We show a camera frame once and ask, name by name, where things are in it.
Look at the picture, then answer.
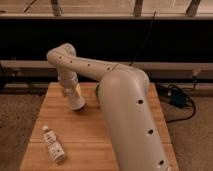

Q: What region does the green bowl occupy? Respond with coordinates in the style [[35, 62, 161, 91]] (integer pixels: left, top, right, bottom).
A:
[[95, 84, 100, 101]]

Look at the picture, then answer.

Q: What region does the black power adapter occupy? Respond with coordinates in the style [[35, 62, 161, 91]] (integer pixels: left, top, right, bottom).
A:
[[156, 84, 196, 123]]

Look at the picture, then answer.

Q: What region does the small plastic bottle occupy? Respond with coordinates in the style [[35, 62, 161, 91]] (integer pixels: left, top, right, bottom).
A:
[[42, 125, 66, 163]]

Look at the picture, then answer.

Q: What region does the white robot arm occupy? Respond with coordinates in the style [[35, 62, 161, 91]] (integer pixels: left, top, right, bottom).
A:
[[47, 43, 172, 171]]

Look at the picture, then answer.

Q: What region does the black power cable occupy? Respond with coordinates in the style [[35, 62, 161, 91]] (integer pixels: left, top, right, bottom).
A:
[[128, 10, 158, 67]]

